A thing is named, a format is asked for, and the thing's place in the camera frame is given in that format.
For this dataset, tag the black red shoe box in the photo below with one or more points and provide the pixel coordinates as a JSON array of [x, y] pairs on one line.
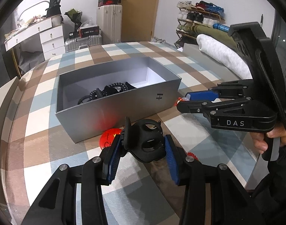
[[89, 31]]

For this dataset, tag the person's hand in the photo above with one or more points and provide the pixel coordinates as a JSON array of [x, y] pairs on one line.
[[259, 142]]

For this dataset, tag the white rolled blanket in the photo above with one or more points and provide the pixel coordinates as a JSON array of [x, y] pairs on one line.
[[224, 55]]

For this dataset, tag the white upright suitcase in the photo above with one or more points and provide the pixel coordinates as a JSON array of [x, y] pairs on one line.
[[109, 19]]

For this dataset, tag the shoe rack with shoes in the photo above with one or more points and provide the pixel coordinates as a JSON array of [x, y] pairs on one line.
[[191, 15]]

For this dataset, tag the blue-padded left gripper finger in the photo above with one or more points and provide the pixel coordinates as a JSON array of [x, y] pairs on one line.
[[56, 202]]

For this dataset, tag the white desk with drawers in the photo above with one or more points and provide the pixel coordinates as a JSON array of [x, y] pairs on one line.
[[47, 36]]

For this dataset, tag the small red gear charm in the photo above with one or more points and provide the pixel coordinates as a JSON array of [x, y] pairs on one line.
[[192, 155]]

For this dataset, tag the black hair claw clip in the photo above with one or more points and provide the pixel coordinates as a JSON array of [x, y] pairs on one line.
[[144, 140]]

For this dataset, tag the black items in box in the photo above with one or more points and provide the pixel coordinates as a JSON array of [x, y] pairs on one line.
[[108, 90]]

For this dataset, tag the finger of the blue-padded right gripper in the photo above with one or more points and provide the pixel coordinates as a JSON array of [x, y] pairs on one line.
[[213, 195]]

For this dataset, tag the red China badge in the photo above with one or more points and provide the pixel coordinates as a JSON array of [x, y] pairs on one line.
[[108, 136]]

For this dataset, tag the grey cardboard box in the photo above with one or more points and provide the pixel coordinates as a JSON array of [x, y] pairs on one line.
[[155, 89]]

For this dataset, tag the olive green rolled blanket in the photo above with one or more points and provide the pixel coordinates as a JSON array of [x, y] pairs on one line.
[[220, 36]]

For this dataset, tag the red clear ring charm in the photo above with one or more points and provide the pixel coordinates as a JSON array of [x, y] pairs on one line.
[[180, 99]]

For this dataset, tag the silver suitcase lying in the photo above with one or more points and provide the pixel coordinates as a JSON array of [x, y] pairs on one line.
[[79, 43]]

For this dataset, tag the blue plaid rolled blanket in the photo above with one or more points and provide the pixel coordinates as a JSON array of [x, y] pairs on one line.
[[221, 27]]

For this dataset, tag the wooden door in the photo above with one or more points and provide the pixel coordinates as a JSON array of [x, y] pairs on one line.
[[138, 20]]

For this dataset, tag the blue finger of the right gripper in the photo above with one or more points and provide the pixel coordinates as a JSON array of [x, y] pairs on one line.
[[208, 95]]

